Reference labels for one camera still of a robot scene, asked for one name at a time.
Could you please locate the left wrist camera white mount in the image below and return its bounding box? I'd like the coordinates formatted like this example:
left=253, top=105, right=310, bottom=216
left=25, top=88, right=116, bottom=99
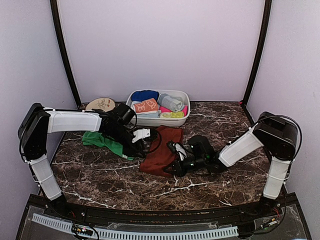
left=131, top=128, right=151, bottom=143

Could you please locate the small electronics board with leds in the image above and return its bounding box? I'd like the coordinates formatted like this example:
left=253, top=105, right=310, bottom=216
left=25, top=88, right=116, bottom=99
left=71, top=224, right=94, bottom=237

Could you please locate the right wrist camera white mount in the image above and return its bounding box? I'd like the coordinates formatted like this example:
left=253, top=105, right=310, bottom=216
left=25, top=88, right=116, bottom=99
left=166, top=141, right=187, bottom=161

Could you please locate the dark blue rolled towel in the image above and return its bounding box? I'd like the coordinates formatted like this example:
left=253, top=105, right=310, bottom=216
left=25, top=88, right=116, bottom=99
left=130, top=90, right=160, bottom=102

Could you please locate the brown towel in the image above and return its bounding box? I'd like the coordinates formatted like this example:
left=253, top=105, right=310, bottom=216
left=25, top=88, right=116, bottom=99
left=139, top=125, right=184, bottom=178

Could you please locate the grey rolled towel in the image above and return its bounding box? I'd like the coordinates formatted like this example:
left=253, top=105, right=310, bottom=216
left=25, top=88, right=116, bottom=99
left=157, top=93, right=185, bottom=112

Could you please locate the black frame post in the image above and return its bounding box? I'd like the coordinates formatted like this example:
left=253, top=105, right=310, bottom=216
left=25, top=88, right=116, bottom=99
left=49, top=0, right=82, bottom=108
left=241, top=0, right=273, bottom=108

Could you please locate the yellow green rolled towel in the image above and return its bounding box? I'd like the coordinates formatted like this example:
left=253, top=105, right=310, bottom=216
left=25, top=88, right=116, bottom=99
left=160, top=111, right=185, bottom=119

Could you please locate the white slotted cable duct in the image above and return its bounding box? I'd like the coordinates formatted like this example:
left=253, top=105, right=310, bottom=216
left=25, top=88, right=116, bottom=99
left=31, top=213, right=239, bottom=240

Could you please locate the right black frame post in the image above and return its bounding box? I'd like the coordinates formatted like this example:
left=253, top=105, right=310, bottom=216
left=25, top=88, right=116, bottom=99
left=241, top=0, right=273, bottom=108

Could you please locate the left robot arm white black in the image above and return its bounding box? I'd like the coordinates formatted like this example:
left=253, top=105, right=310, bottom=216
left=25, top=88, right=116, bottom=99
left=18, top=103, right=151, bottom=218

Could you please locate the left black frame post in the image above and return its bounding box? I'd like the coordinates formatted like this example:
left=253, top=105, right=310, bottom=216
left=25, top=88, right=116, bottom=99
left=49, top=0, right=82, bottom=108

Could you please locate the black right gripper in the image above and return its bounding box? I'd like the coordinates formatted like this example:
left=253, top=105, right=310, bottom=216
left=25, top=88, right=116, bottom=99
left=163, top=155, right=207, bottom=178

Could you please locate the orange bunny pattern towel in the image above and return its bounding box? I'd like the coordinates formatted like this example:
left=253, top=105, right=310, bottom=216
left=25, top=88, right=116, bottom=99
left=131, top=98, right=159, bottom=115

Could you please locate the green microfibre towel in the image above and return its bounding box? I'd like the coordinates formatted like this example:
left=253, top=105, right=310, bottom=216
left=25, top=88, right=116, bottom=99
left=82, top=131, right=135, bottom=161

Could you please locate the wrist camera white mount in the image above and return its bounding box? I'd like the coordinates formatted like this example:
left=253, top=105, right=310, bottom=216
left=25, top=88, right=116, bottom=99
left=166, top=141, right=187, bottom=161
left=131, top=128, right=151, bottom=143

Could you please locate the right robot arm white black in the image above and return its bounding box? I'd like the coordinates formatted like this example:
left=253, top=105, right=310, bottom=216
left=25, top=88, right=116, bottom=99
left=163, top=111, right=303, bottom=217

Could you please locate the pink rolled towel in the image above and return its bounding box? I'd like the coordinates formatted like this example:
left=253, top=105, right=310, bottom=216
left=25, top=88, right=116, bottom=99
left=159, top=105, right=188, bottom=116

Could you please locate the light blue rolled towel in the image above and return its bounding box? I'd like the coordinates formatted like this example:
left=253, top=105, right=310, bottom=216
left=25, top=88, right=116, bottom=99
left=130, top=101, right=161, bottom=119

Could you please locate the round beige embroidered cloth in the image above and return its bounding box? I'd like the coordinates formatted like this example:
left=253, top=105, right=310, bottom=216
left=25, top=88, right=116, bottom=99
left=85, top=97, right=116, bottom=112

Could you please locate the black front table rail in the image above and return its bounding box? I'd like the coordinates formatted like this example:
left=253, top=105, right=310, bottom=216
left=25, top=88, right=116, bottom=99
left=22, top=193, right=303, bottom=227

